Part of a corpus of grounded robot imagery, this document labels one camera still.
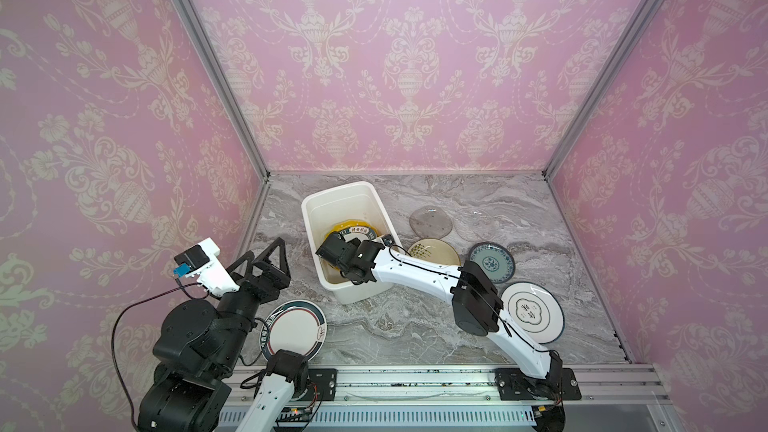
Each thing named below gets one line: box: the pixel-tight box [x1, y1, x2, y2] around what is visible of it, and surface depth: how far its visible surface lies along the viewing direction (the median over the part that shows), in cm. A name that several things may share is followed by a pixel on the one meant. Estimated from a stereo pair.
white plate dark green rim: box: [337, 226, 378, 241], surface depth 102 cm
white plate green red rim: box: [260, 299, 327, 361], surface depth 85 cm
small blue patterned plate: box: [468, 242, 516, 284], surface depth 98 cm
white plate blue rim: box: [500, 281, 565, 344], surface depth 87 cm
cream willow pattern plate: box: [407, 238, 460, 266], surface depth 99 cm
